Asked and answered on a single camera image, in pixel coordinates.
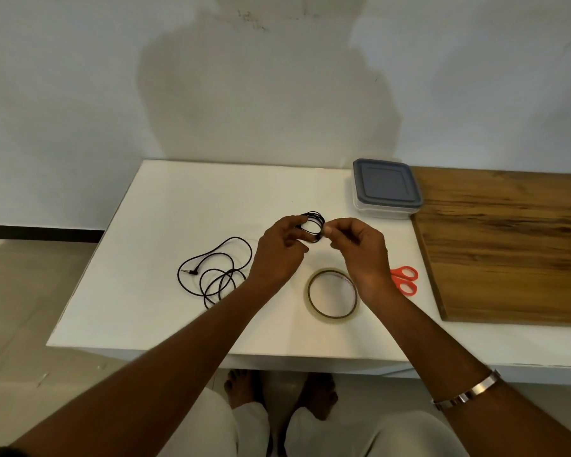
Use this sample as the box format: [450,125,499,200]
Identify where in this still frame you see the person's left hand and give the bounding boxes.
[246,215,318,295]

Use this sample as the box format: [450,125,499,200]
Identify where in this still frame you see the person's right hand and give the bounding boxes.
[323,217,402,310]

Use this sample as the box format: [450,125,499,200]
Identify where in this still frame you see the red-handled scissors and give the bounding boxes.
[389,265,419,298]

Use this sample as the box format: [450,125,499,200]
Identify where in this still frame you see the clear tape roll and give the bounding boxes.
[305,267,361,324]

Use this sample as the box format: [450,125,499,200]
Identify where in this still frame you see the black wired earphones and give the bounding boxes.
[297,211,327,244]
[176,236,254,310]

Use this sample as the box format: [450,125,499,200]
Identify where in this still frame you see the container with grey lid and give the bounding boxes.
[351,158,424,220]

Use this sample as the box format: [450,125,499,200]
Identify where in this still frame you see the person's right forearm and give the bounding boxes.
[366,288,571,457]

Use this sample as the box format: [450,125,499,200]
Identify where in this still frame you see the person's left forearm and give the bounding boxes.
[9,275,277,457]

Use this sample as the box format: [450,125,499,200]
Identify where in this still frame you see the person's left foot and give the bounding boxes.
[223,369,265,409]

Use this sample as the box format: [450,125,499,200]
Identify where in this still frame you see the person's foot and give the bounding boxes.
[223,369,265,409]
[297,373,339,421]

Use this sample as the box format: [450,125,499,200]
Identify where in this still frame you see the person's right foot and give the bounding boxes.
[297,373,339,421]

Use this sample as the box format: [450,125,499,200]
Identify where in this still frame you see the person's white trousers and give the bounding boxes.
[157,387,469,457]

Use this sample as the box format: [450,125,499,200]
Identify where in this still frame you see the brown wooden board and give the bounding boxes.
[410,166,571,327]

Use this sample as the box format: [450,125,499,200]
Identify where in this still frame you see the black skirting board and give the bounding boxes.
[0,225,105,243]

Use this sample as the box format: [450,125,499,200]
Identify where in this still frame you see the silver bracelet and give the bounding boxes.
[431,369,502,413]

